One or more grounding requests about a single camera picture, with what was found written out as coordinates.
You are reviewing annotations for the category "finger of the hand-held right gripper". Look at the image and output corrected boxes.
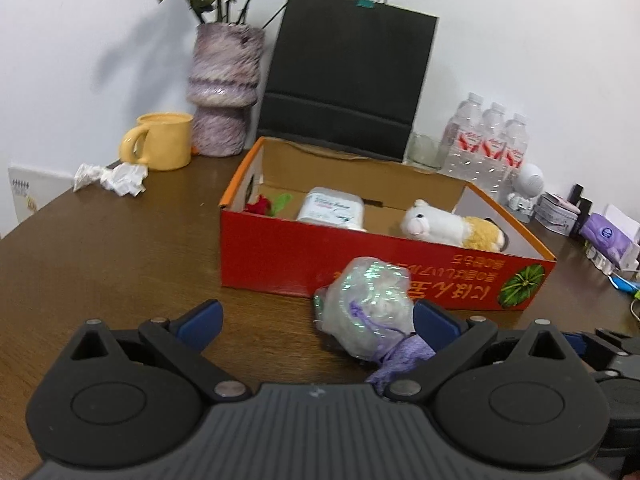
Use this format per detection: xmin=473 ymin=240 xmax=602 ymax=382
xmin=561 ymin=327 xmax=640 ymax=370

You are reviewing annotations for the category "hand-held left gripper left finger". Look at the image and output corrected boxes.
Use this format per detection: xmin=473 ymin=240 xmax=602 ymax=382
xmin=69 ymin=299 xmax=252 ymax=403

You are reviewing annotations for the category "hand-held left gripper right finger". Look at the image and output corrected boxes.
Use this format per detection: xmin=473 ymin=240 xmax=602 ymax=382
xmin=384 ymin=300 xmax=572 ymax=403

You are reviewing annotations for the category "purple drawstring pouch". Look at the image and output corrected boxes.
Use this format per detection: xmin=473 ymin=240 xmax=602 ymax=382
xmin=365 ymin=334 xmax=437 ymax=397

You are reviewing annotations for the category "clear plastic bag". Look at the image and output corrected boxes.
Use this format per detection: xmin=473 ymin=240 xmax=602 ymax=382
xmin=313 ymin=256 xmax=419 ymax=361

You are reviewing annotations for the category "white and yellow plush toy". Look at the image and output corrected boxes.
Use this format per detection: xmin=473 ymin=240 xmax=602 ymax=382
xmin=401 ymin=199 xmax=511 ymax=254

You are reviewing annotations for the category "red cardboard box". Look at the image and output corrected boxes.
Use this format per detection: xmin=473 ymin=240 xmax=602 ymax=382
xmin=218 ymin=136 xmax=558 ymax=314

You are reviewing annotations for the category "red fabric rose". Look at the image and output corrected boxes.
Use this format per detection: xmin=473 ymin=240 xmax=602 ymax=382
xmin=244 ymin=192 xmax=294 ymax=219

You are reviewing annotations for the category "white plastic swab container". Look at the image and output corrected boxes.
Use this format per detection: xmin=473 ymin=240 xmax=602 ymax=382
xmin=295 ymin=186 xmax=369 ymax=232

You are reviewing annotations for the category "purple tissue pack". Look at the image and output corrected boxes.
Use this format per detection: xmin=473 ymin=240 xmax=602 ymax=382
xmin=579 ymin=213 xmax=632 ymax=262

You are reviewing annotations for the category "small black box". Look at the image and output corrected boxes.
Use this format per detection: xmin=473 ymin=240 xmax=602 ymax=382
xmin=569 ymin=183 xmax=594 ymax=233

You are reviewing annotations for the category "crumpled white tissue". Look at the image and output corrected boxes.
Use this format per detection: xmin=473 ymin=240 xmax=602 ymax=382
xmin=73 ymin=161 xmax=149 ymax=197

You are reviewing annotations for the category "white robot figure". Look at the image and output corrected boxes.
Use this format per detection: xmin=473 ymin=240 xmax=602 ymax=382
xmin=505 ymin=162 xmax=545 ymax=224

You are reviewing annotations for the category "clear glass cup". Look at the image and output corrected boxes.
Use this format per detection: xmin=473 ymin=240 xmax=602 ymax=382
xmin=407 ymin=132 xmax=447 ymax=172

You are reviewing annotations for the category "yellow mug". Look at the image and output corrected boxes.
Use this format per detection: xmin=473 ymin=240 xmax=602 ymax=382
xmin=118 ymin=112 xmax=195 ymax=171

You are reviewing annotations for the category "clear water bottle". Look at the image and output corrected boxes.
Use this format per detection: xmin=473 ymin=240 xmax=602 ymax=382
xmin=442 ymin=92 xmax=485 ymax=183
xmin=499 ymin=113 xmax=531 ymax=188
xmin=479 ymin=102 xmax=507 ymax=193

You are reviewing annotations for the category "white printed card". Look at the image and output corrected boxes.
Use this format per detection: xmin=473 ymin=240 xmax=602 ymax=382
xmin=7 ymin=164 xmax=77 ymax=224

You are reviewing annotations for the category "purple ceramic vase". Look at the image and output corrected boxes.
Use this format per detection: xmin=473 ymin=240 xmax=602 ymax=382
xmin=187 ymin=23 xmax=266 ymax=157

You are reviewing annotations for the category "black paper bag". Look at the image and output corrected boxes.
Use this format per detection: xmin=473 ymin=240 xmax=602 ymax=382
xmin=255 ymin=0 xmax=441 ymax=164

